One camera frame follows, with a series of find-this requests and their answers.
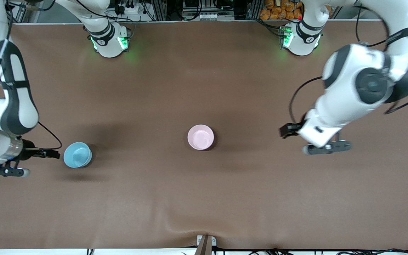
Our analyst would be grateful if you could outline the aluminium frame post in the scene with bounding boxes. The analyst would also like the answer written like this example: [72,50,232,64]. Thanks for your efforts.
[152,0,166,21]
[246,0,262,20]

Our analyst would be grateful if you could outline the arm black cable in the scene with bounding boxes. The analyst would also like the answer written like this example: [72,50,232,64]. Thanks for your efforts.
[288,4,408,124]
[0,0,63,152]

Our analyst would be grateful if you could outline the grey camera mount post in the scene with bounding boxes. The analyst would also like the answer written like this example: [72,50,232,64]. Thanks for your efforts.
[197,235,217,255]

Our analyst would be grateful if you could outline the white socket strip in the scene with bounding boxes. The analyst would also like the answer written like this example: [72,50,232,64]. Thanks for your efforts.
[182,12,226,21]

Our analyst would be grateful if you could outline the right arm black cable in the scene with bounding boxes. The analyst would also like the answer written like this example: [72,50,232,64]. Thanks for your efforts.
[0,0,63,152]

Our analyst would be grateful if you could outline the brown table mat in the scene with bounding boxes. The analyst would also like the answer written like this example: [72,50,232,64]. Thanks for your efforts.
[0,22,408,250]

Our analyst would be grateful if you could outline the left gripper grey tube bracket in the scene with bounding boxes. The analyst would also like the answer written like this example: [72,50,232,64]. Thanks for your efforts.
[302,141,352,155]

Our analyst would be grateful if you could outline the white power strip black plugs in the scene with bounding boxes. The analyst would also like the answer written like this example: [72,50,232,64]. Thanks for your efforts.
[114,0,138,15]

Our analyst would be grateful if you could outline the light blue bowl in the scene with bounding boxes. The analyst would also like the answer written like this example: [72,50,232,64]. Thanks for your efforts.
[63,142,92,168]

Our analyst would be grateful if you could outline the pink bowl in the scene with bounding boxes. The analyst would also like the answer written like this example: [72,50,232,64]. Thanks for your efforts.
[187,124,214,151]

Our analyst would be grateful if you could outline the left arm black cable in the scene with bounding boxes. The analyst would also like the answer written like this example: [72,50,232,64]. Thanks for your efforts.
[288,4,408,124]

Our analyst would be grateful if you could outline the orange packets pile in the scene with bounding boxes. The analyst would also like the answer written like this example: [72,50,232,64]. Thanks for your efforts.
[260,0,303,21]

